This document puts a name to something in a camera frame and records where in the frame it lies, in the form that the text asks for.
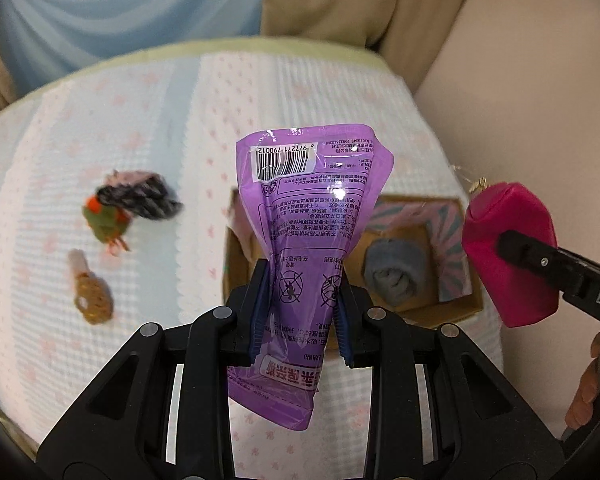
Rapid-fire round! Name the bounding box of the magenta soft pouch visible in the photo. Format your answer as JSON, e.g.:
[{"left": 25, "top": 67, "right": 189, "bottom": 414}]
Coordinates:
[{"left": 462, "top": 182, "right": 559, "bottom": 328}]

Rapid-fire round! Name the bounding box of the grey fuzzy cloth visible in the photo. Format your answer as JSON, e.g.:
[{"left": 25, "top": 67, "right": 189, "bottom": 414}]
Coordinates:
[{"left": 362, "top": 238, "right": 428, "bottom": 307}]

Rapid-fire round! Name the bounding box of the brown knitted toy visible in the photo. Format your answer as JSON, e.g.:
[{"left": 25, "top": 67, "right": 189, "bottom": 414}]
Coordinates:
[{"left": 68, "top": 249, "right": 114, "bottom": 325}]

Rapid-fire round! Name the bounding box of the purple plastic packet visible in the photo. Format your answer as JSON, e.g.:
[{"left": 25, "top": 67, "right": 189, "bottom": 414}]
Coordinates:
[{"left": 228, "top": 124, "right": 393, "bottom": 431}]

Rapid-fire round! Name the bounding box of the black pink patterned cloth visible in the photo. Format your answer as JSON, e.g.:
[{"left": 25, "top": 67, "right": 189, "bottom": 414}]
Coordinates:
[{"left": 96, "top": 170, "right": 183, "bottom": 221}]

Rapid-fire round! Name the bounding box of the green orange plush toy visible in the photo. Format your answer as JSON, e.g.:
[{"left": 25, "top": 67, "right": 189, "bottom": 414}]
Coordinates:
[{"left": 82, "top": 195, "right": 131, "bottom": 256}]

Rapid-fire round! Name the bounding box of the person's right hand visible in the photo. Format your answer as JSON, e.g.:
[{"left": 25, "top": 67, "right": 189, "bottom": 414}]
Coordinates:
[{"left": 565, "top": 333, "right": 600, "bottom": 430}]

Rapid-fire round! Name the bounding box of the cardboard box with pink lining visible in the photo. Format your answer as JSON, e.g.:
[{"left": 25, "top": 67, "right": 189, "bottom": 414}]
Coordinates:
[{"left": 223, "top": 188, "right": 483, "bottom": 328}]

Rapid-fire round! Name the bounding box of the blue white patterned bedspread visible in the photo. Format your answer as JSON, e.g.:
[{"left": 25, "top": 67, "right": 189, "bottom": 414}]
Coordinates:
[{"left": 0, "top": 51, "right": 504, "bottom": 480}]

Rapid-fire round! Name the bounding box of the green mattress sheet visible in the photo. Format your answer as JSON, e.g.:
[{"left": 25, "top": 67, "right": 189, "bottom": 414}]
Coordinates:
[{"left": 0, "top": 37, "right": 387, "bottom": 126}]

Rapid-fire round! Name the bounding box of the beige right curtain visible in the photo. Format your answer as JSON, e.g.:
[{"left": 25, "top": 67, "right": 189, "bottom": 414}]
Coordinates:
[{"left": 260, "top": 0, "right": 466, "bottom": 91}]

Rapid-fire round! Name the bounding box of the light blue hanging sheet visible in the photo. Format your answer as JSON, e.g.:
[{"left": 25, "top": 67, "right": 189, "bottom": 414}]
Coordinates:
[{"left": 0, "top": 0, "right": 262, "bottom": 96}]

